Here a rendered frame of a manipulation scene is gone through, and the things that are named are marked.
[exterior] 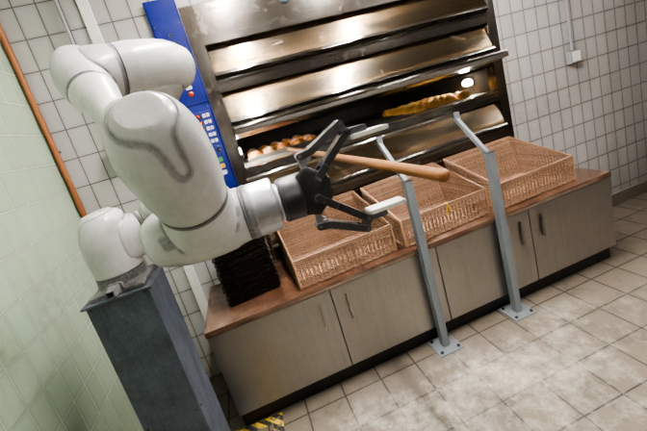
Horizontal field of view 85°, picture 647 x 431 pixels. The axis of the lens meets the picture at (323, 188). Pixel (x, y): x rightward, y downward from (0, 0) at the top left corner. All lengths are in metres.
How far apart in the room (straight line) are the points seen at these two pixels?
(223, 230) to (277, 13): 1.82
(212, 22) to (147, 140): 1.82
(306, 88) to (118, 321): 1.51
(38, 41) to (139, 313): 1.49
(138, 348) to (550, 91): 2.93
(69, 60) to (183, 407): 1.17
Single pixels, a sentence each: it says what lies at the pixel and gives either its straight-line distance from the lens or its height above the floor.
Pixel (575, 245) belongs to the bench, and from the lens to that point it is 2.60.
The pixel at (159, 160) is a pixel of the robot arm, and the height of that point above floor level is 1.39.
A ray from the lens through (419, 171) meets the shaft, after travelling 0.86.
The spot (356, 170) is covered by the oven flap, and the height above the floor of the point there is 0.96.
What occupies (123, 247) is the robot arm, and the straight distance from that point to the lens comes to 1.35.
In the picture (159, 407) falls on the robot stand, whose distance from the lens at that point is 1.56.
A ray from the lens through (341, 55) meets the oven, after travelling 2.26.
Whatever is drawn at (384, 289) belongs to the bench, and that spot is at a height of 0.43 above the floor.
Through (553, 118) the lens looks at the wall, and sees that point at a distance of 3.13.
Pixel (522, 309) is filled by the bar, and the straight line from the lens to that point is 2.39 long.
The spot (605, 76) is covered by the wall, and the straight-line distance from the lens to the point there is 3.51.
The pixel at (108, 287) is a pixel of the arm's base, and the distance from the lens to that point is 1.38.
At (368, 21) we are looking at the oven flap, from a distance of 2.38.
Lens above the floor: 1.39
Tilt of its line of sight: 12 degrees down
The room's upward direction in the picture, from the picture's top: 16 degrees counter-clockwise
